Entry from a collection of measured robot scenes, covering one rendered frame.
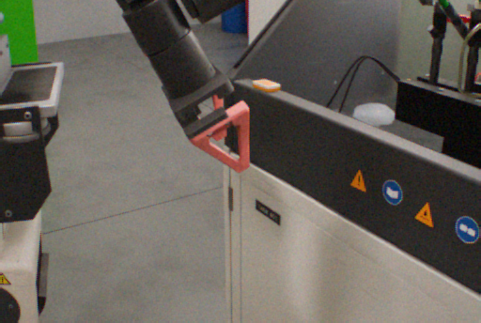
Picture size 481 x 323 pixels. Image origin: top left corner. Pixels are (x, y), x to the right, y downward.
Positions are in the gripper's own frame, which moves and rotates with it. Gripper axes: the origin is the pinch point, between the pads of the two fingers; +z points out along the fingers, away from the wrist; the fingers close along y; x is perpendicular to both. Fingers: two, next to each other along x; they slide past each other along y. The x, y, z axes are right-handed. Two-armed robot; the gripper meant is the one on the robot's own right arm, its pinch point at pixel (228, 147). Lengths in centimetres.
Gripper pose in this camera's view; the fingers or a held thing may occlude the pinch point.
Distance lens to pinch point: 59.7
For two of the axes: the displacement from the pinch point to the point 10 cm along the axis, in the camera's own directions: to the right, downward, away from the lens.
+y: -2.8, -3.6, 8.9
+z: 4.3, 7.8, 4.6
